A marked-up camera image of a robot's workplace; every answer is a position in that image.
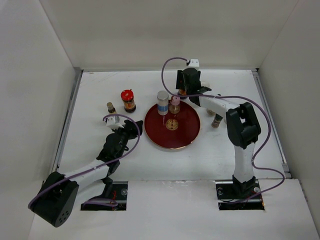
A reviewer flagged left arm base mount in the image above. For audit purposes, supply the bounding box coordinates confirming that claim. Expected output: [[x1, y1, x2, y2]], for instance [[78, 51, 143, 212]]
[[80, 177, 129, 212]]

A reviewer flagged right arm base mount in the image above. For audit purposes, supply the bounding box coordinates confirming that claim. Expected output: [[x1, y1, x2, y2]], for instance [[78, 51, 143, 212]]
[[215, 181, 265, 211]]

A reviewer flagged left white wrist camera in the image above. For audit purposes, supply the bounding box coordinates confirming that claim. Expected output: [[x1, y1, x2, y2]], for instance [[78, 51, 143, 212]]
[[103, 114, 123, 130]]

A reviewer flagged black cap brown spice bottle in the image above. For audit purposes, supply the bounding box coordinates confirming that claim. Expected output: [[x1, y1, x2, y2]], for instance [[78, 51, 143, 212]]
[[211, 114, 223, 129]]

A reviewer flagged silver lid blue label jar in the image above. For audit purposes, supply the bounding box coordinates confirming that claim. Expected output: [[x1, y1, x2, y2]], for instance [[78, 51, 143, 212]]
[[157, 90, 169, 116]]

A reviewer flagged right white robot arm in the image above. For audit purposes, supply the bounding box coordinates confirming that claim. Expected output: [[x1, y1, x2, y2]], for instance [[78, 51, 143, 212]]
[[175, 67, 261, 198]]

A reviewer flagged small yellow liquid bottle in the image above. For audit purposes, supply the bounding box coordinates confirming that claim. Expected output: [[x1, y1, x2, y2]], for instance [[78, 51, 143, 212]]
[[106, 102, 117, 115]]

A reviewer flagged red round tray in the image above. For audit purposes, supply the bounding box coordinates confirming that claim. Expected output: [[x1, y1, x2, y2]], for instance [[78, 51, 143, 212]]
[[144, 101, 201, 150]]

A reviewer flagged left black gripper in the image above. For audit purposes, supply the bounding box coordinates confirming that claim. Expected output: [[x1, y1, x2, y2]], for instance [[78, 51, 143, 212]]
[[111, 120, 142, 159]]

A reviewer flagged pink cap small jar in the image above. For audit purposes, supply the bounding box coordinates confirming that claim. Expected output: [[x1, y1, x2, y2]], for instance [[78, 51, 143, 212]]
[[169, 96, 180, 114]]

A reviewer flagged white lid spice jar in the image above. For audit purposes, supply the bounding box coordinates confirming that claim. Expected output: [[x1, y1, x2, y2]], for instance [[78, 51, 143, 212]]
[[200, 81, 210, 88]]

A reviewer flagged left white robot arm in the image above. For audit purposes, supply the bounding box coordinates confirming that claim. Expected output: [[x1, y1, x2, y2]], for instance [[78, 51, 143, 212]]
[[28, 118, 144, 228]]

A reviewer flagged black cap grinder bottle left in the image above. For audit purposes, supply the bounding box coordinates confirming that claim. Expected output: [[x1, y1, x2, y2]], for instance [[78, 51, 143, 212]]
[[206, 108, 216, 116]]

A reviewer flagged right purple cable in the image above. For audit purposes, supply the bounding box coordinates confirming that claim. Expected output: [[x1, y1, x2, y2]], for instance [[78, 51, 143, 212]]
[[161, 56, 287, 205]]

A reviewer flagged red lid sauce jar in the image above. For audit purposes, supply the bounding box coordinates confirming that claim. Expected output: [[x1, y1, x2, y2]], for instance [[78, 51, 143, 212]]
[[120, 89, 136, 113], [177, 86, 188, 100]]

